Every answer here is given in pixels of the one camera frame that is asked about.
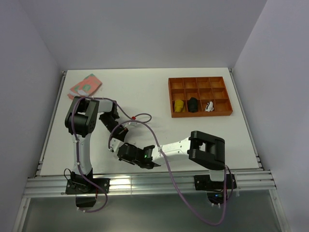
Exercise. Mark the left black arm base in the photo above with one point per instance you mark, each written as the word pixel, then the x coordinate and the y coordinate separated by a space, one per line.
pixel 86 191

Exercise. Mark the yellow rolled sock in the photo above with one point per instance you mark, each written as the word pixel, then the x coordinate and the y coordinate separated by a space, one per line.
pixel 179 106

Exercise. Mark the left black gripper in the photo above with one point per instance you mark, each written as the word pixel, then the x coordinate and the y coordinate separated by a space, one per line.
pixel 122 132

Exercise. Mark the orange compartment tray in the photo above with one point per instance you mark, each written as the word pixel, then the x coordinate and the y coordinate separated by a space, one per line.
pixel 204 89

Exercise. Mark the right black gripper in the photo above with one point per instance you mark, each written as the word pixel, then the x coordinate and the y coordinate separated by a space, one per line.
pixel 131 162

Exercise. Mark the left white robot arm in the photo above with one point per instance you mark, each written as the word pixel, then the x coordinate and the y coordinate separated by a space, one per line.
pixel 81 120

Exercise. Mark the white black striped sock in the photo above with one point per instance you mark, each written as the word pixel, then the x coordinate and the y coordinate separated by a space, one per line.
pixel 209 107

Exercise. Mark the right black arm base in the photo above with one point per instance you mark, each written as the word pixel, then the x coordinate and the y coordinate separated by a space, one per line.
pixel 215 189

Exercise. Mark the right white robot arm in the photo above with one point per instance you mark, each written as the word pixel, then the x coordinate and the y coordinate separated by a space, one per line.
pixel 203 149

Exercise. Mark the pink green patterned socks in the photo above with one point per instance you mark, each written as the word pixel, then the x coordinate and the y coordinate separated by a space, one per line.
pixel 87 87

